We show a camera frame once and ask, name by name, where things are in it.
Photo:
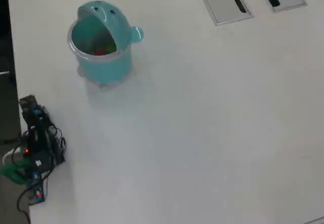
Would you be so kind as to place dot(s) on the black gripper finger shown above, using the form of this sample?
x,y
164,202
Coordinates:
x,y
45,111

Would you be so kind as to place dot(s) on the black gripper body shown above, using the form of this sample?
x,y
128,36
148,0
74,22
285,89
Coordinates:
x,y
35,120

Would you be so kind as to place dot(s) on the red lego block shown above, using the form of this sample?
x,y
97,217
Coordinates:
x,y
100,52

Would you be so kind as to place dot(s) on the green lego block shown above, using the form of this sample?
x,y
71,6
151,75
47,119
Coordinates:
x,y
111,48

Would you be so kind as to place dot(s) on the teal whale-shaped bin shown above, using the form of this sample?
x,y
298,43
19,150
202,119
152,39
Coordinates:
x,y
106,67

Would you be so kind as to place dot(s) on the white round clamp pad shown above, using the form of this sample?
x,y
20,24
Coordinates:
x,y
8,155

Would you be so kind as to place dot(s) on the green table clamp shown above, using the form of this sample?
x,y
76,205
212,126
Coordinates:
x,y
10,171

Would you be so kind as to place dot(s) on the blue circuit board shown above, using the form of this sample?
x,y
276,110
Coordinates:
x,y
36,188

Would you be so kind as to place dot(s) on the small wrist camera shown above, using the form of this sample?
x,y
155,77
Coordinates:
x,y
27,100

